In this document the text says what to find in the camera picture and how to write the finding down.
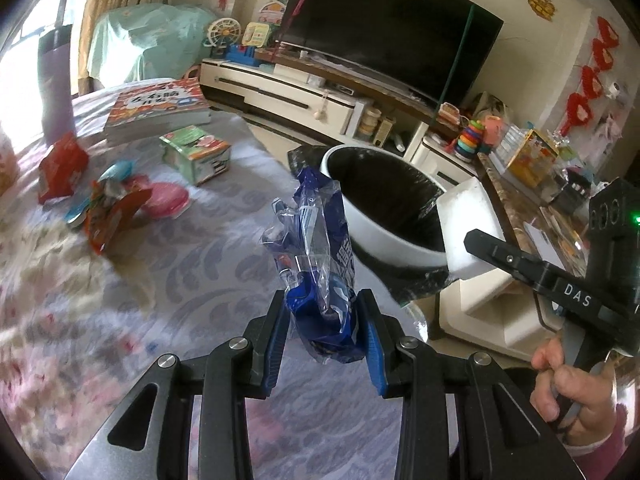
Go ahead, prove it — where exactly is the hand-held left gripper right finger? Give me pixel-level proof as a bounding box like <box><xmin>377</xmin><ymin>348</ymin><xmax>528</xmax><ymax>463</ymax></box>
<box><xmin>356</xmin><ymin>287</ymin><xmax>583</xmax><ymax>480</ymax></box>

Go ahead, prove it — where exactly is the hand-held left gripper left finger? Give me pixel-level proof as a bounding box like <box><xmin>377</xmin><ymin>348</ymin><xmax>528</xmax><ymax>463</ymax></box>
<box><xmin>62</xmin><ymin>290</ymin><xmax>291</xmax><ymax>480</ymax></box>

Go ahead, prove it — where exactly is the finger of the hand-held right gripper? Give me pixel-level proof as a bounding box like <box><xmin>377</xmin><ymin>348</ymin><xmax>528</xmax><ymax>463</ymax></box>
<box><xmin>465</xmin><ymin>228</ymin><xmax>561</xmax><ymax>294</ymax></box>

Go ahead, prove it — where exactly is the white foam block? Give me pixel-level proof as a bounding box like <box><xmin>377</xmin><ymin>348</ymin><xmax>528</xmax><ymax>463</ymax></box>
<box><xmin>436</xmin><ymin>177</ymin><xmax>506</xmax><ymax>283</ymax></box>

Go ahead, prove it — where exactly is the round bin with black liner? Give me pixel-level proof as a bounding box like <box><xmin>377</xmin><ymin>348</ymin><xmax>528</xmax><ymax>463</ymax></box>
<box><xmin>287</xmin><ymin>144</ymin><xmax>501</xmax><ymax>306</ymax></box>

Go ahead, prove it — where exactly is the blue plastic wrapper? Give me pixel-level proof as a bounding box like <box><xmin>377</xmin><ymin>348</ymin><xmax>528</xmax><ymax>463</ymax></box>
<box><xmin>261</xmin><ymin>166</ymin><xmax>368</xmax><ymax>365</ymax></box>

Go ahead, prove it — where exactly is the orange red wrapper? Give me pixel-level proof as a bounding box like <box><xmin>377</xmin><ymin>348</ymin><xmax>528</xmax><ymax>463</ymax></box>
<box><xmin>82</xmin><ymin>175</ymin><xmax>153</xmax><ymax>256</ymax></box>

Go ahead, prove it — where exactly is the red snack packet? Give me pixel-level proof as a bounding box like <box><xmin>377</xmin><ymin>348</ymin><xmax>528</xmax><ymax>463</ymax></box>
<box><xmin>39</xmin><ymin>132</ymin><xmax>91</xmax><ymax>206</ymax></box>

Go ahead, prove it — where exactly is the person's right hand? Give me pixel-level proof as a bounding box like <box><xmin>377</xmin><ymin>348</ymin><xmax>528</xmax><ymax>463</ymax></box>
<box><xmin>530</xmin><ymin>337</ymin><xmax>621</xmax><ymax>448</ymax></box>

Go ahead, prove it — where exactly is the marble top side cabinet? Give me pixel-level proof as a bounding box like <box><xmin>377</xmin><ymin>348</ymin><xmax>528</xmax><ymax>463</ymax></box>
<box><xmin>435</xmin><ymin>152</ymin><xmax>606</xmax><ymax>361</ymax></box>

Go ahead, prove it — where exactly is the black box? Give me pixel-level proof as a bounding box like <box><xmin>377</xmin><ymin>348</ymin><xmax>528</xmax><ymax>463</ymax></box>
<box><xmin>550</xmin><ymin>170</ymin><xmax>596</xmax><ymax>211</ymax></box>

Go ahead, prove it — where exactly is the yellow printed box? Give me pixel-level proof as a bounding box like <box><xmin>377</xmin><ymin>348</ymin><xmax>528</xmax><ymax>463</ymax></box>
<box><xmin>505</xmin><ymin>129</ymin><xmax>558</xmax><ymax>186</ymax></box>

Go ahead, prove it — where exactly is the clear plastic container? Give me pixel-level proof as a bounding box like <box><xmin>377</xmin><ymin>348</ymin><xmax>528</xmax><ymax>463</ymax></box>
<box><xmin>495</xmin><ymin>122</ymin><xmax>531</xmax><ymax>161</ymax></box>

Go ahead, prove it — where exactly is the white shopping bag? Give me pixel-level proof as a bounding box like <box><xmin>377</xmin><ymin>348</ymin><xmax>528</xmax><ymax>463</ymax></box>
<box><xmin>472</xmin><ymin>91</ymin><xmax>511</xmax><ymax>121</ymax></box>

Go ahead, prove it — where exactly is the pink round container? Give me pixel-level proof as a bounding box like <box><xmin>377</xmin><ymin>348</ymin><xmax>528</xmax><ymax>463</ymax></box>
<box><xmin>140</xmin><ymin>181</ymin><xmax>191</xmax><ymax>220</ymax></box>

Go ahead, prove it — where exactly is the green carton box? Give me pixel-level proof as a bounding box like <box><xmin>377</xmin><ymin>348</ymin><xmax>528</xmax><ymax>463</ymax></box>
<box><xmin>160</xmin><ymin>125</ymin><xmax>232</xmax><ymax>187</ymax></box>

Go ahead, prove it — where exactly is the teal foil wrapper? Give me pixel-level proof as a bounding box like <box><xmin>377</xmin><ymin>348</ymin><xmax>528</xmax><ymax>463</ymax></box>
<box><xmin>97</xmin><ymin>160</ymin><xmax>136</xmax><ymax>183</ymax></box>

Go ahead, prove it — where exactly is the black flat television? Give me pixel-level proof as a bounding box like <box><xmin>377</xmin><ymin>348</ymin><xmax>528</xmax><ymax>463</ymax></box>
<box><xmin>280</xmin><ymin>0</ymin><xmax>505</xmax><ymax>111</ymax></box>

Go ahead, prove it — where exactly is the white television cabinet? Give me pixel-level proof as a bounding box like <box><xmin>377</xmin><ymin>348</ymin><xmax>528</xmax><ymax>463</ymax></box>
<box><xmin>200</xmin><ymin>55</ymin><xmax>481</xmax><ymax>186</ymax></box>

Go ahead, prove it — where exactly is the orange cover book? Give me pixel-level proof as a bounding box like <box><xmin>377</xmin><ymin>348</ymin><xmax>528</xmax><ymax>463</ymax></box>
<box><xmin>105</xmin><ymin>79</ymin><xmax>213</xmax><ymax>143</ymax></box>

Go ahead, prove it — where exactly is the blue plastic toy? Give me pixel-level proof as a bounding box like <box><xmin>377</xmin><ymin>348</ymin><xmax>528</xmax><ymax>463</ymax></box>
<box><xmin>225</xmin><ymin>44</ymin><xmax>261</xmax><ymax>67</ymax></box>

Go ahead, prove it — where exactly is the yellow toy telephone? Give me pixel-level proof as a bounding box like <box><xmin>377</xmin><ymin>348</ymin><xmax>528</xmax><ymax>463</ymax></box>
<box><xmin>241</xmin><ymin>22</ymin><xmax>271</xmax><ymax>48</ymax></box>

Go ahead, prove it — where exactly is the ferris wheel toy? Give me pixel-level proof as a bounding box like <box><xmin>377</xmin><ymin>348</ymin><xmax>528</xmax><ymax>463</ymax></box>
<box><xmin>205</xmin><ymin>17</ymin><xmax>242</xmax><ymax>58</ymax></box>

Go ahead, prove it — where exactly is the teal covered armchair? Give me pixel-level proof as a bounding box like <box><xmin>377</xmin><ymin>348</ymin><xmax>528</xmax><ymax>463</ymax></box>
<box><xmin>86</xmin><ymin>2</ymin><xmax>218</xmax><ymax>86</ymax></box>

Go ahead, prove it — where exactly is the cartoon house shaped card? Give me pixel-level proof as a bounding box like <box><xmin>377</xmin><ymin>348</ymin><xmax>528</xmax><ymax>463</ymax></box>
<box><xmin>257</xmin><ymin>0</ymin><xmax>286</xmax><ymax>26</ymax></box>

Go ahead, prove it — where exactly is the purple thermos bottle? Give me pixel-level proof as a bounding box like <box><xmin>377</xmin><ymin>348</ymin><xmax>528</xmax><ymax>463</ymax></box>
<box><xmin>37</xmin><ymin>25</ymin><xmax>78</xmax><ymax>143</ymax></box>

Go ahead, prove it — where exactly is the balcony glass door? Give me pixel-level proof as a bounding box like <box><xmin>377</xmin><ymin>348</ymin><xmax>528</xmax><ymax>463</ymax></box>
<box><xmin>0</xmin><ymin>0</ymin><xmax>86</xmax><ymax>96</ymax></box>

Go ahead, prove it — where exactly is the rainbow stacking ring toy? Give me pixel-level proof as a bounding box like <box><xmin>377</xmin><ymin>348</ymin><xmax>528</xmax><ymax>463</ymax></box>
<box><xmin>454</xmin><ymin>119</ymin><xmax>485</xmax><ymax>161</ymax></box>

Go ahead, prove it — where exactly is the green strap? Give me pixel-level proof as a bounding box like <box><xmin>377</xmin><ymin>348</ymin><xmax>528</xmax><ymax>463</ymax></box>
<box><xmin>435</xmin><ymin>4</ymin><xmax>476</xmax><ymax>111</ymax></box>

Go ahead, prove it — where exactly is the gold figure wall decal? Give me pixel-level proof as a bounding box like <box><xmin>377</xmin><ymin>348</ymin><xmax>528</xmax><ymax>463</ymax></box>
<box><xmin>528</xmin><ymin>0</ymin><xmax>556</xmax><ymax>22</ymax></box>

